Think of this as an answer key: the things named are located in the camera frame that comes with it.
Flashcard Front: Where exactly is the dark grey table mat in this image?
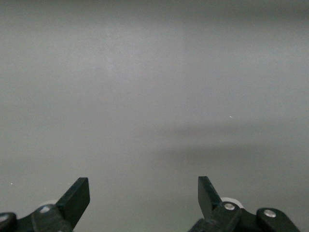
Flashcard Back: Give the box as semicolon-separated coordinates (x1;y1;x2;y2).
0;0;309;232

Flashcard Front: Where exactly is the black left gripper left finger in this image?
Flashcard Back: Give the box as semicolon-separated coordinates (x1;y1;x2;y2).
0;177;91;232

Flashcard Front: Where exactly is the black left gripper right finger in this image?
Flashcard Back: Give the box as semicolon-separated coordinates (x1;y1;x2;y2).
187;175;302;232

